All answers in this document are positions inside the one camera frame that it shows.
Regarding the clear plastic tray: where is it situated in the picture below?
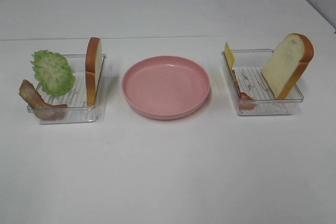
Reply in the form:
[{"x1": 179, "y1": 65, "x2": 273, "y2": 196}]
[
  {"x1": 222, "y1": 49, "x2": 303, "y2": 116},
  {"x1": 27, "y1": 54, "x2": 107, "y2": 124}
]

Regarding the yellow cheese slice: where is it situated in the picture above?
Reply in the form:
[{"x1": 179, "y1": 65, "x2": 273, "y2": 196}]
[{"x1": 224, "y1": 42, "x2": 235, "y2": 71}]

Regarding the green lettuce leaf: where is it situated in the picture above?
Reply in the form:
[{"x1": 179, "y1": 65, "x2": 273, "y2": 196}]
[{"x1": 31, "y1": 50, "x2": 76, "y2": 97}]

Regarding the pink round plate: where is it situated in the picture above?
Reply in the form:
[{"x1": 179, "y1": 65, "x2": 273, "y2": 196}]
[{"x1": 122, "y1": 56, "x2": 211, "y2": 120}]

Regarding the bacon strip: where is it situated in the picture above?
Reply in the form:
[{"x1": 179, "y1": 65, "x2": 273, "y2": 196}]
[
  {"x1": 19, "y1": 79, "x2": 68, "y2": 121},
  {"x1": 232, "y1": 70, "x2": 256, "y2": 110}
]

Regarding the bread slice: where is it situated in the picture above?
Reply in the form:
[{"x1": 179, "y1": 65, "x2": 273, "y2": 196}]
[
  {"x1": 85, "y1": 37, "x2": 102, "y2": 106},
  {"x1": 261, "y1": 33, "x2": 314, "y2": 100}
]

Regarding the right clear plastic tray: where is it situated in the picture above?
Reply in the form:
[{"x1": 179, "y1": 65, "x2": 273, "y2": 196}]
[{"x1": 222, "y1": 49, "x2": 303, "y2": 116}]

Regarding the left clear plastic tray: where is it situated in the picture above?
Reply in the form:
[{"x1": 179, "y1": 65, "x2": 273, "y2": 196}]
[{"x1": 27, "y1": 54, "x2": 107, "y2": 124}]

